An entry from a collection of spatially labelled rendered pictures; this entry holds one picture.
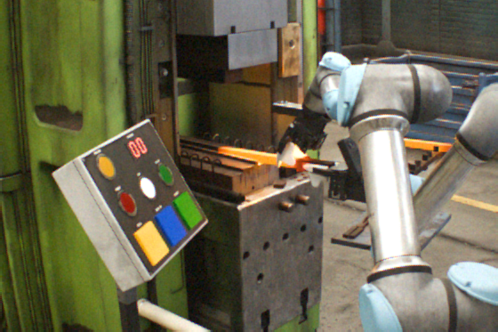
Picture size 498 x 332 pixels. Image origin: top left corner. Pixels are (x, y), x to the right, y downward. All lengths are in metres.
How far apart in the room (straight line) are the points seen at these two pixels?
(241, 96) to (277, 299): 0.68
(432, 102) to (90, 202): 0.69
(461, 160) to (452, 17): 9.00
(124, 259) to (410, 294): 0.57
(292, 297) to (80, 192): 0.99
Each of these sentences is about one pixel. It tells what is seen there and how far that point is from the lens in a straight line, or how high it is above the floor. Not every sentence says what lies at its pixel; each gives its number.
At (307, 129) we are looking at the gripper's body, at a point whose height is 1.12.
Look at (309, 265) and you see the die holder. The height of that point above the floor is 0.63.
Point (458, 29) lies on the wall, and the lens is 10.45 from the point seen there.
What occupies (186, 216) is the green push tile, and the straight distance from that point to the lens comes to 1.59.
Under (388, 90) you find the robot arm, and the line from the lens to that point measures 1.29.
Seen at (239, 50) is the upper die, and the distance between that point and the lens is 1.90.
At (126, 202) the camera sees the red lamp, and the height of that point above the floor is 1.09.
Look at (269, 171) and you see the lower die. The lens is 2.06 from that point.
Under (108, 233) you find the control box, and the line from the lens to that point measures 1.40.
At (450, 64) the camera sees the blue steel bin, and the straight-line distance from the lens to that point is 6.43.
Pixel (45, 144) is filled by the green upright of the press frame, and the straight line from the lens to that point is 2.07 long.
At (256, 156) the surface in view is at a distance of 2.01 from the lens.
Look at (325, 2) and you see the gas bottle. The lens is 9.42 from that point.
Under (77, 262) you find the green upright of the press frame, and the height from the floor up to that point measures 0.68.
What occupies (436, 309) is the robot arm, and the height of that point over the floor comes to 1.01.
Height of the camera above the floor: 1.56
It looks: 15 degrees down
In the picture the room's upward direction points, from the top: 1 degrees counter-clockwise
